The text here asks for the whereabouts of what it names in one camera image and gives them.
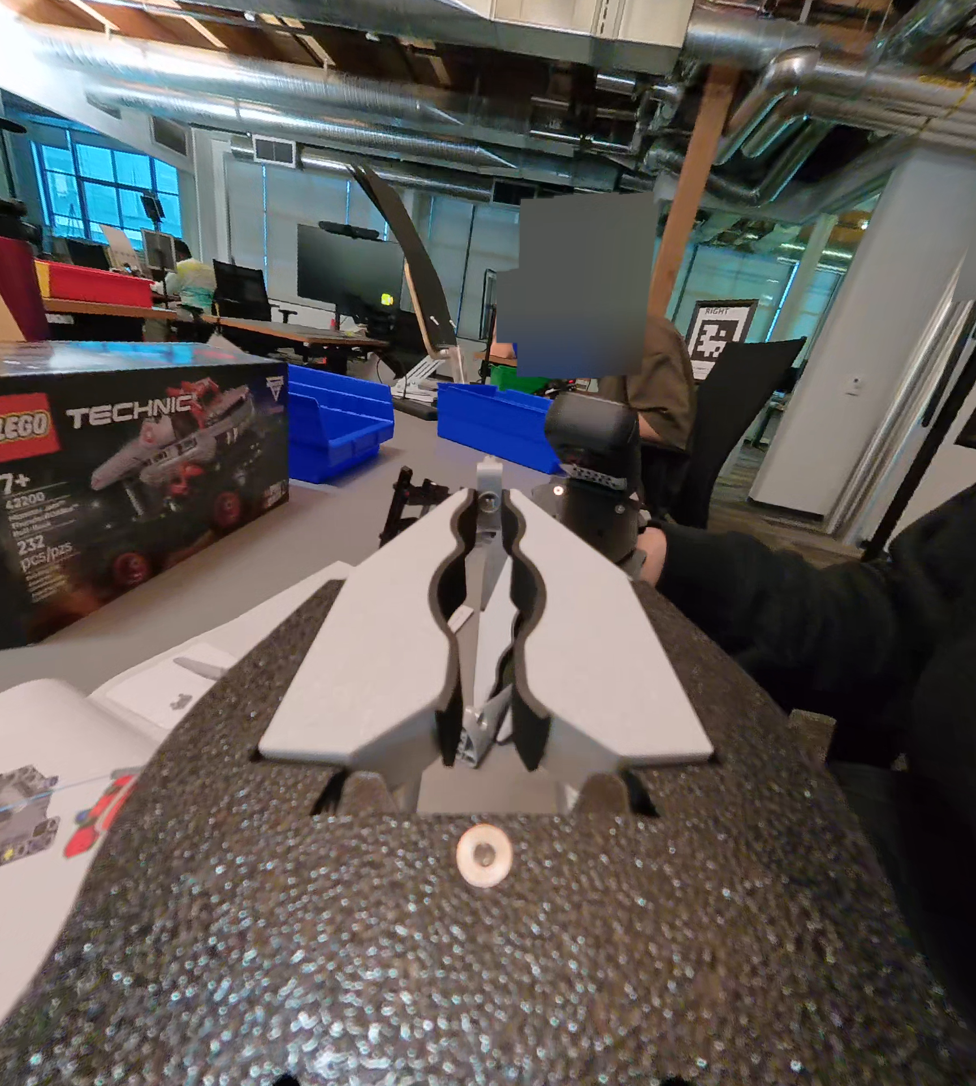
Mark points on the black mesh office chair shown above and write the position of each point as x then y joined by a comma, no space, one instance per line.
734,424

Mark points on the wooden post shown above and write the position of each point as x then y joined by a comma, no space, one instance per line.
691,195

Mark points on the wooden office desk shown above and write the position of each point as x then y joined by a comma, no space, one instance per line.
310,332

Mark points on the large black monitor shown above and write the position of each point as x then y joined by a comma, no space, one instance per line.
348,271

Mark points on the black toy brick frame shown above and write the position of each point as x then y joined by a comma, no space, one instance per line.
407,505

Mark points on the white metal stand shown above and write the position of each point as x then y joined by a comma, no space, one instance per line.
420,373

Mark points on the black video bar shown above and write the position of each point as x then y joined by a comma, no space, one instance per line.
350,231

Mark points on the silver ventilation duct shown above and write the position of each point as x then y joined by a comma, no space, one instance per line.
284,93

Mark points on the person's right hand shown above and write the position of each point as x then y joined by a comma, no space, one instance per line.
656,551

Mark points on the black and white marker poster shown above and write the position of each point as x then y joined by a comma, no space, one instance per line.
721,339

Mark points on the curved black panel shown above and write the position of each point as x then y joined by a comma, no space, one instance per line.
420,263

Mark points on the grey toy brick panel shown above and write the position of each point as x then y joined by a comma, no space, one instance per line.
481,645

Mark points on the red storage bin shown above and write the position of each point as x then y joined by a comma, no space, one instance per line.
98,284

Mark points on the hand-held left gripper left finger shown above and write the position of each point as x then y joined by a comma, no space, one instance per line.
369,645

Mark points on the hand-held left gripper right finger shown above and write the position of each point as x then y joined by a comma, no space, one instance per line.
598,662

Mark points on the large grid window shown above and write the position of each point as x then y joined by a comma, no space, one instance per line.
106,187

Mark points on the blue storage bin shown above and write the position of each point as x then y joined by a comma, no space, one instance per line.
335,433
488,424

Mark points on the person's right forearm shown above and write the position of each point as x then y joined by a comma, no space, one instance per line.
776,602

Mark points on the person's black embroidered sweatshirt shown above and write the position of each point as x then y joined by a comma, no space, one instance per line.
963,721

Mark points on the toy truck set box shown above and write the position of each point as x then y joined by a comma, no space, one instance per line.
115,509

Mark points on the white instruction booklet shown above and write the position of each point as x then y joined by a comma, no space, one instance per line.
13,763

